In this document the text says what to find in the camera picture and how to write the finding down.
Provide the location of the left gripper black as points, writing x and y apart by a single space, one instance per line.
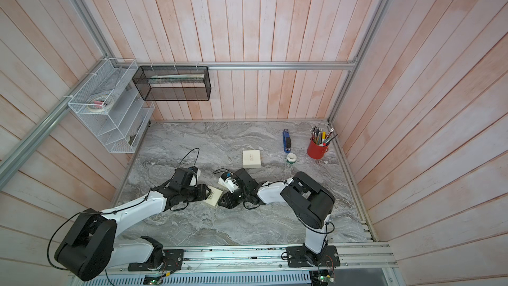
202 192

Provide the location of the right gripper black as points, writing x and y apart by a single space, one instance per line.
228 198

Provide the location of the cream drawer jewelry box front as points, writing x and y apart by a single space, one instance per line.
214 197

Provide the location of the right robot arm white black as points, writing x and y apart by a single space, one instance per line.
311 203

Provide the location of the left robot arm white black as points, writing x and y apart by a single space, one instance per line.
90 245

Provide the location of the cream jewelry box rear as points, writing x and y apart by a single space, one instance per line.
251 159

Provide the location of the small tape roll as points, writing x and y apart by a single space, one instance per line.
291 158

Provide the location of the blue stapler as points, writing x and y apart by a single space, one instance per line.
287 143

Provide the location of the red pen cup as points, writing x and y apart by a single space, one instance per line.
316 151

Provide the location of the pens bundle in cup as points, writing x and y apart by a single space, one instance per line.
321 137

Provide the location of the black mesh basket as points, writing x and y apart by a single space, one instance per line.
173 83

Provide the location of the tape roll in rack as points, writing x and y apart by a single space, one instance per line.
100 104

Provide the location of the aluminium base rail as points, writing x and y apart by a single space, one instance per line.
368 255

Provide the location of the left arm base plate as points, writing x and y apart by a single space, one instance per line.
163 260

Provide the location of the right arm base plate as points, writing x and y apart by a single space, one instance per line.
300 256

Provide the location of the white wire shelf rack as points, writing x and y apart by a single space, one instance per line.
119 130

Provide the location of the aluminium frame horizontal bar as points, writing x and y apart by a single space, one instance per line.
256 66

